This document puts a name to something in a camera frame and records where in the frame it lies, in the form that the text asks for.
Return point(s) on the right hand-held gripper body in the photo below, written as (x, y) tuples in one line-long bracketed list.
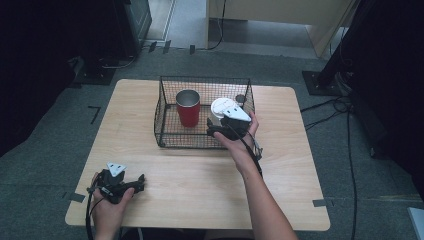
[(236, 125)]

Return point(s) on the black stand with base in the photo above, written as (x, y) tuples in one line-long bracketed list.
[(328, 83)]

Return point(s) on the black stand base plate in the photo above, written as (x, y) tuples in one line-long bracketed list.
[(95, 73)]

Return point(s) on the red steel cup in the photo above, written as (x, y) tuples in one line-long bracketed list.
[(188, 108)]

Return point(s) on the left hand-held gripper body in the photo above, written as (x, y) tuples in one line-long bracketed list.
[(111, 185)]

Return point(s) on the person's right hand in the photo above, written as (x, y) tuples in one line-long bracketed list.
[(238, 150)]

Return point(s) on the black angled floor tape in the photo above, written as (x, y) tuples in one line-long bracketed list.
[(96, 113)]

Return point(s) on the black cabinet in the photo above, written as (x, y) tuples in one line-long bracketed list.
[(133, 26)]

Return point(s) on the black floor tape strip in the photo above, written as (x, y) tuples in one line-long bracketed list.
[(152, 46), (166, 46), (192, 49)]

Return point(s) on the grey tape strip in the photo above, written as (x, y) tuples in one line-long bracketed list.
[(76, 197), (320, 202)]

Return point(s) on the dark curtain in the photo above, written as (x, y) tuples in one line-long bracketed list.
[(396, 83), (36, 66)]

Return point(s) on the white flat object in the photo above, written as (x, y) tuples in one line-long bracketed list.
[(417, 223)]

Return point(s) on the clear cup with white lid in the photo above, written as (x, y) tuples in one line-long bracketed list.
[(221, 106)]

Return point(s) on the dark round disc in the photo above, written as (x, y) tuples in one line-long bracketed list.
[(240, 98)]

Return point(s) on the person's left hand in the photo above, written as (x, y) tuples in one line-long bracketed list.
[(110, 213)]

